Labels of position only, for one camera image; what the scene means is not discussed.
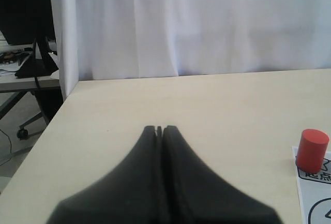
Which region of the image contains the grey side desk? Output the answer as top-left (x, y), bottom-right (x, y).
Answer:
top-left (0, 40), bottom-right (63, 157)

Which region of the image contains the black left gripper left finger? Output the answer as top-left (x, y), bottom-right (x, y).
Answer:
top-left (47, 126), bottom-right (161, 223)

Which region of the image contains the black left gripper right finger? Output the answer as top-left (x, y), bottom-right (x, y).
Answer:
top-left (161, 126), bottom-right (282, 223)

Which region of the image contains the white curtain backdrop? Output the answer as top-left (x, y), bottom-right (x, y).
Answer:
top-left (51, 0), bottom-right (330, 96)

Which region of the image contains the red cylinder game piece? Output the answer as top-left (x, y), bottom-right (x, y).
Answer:
top-left (295, 129), bottom-right (330, 173)

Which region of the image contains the printed paper game board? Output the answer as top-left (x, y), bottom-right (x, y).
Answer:
top-left (295, 151), bottom-right (331, 224)

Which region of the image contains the black monitor on stand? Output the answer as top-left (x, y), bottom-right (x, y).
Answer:
top-left (1, 0), bottom-right (58, 75)

